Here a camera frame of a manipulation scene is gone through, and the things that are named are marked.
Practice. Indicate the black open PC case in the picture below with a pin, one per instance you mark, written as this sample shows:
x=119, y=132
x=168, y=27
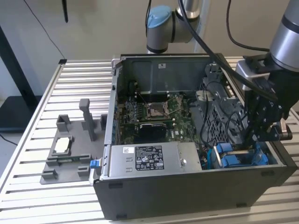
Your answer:
x=163, y=198

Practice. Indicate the green motherboard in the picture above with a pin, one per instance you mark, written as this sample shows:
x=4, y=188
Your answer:
x=184, y=130

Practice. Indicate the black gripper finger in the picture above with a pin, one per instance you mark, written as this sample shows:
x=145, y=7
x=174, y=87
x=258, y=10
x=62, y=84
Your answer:
x=267, y=116
x=251, y=109

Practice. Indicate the black table corner cap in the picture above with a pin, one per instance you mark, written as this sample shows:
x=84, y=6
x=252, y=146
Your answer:
x=62, y=61

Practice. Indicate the CPU socket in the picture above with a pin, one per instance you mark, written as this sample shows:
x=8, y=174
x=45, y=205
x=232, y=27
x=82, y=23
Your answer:
x=155, y=110

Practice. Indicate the grey parts rack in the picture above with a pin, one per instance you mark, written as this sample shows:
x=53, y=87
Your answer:
x=79, y=142

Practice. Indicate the silver CPU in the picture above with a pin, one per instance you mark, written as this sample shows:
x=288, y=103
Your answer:
x=61, y=145

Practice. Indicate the black monitor stand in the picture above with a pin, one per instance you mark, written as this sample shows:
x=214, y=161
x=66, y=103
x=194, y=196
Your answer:
x=16, y=114

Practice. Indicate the black antenna rod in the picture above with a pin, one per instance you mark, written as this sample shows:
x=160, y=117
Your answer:
x=65, y=14

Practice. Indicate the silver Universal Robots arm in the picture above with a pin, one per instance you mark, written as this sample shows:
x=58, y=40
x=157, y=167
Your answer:
x=287, y=39

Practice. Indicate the green RAM stick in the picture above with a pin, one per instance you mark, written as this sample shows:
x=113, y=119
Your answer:
x=74, y=159

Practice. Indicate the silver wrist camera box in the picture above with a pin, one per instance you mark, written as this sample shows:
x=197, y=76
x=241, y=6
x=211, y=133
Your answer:
x=247, y=74

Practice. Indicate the blue case latch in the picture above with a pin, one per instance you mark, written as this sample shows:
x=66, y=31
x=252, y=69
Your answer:
x=94, y=163

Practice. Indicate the black graphics card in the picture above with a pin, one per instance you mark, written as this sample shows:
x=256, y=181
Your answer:
x=151, y=131

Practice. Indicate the grey metal disk bay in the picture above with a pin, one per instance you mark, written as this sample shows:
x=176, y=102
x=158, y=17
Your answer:
x=217, y=93

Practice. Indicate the silver power supply unit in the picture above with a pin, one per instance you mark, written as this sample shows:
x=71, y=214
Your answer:
x=116, y=161

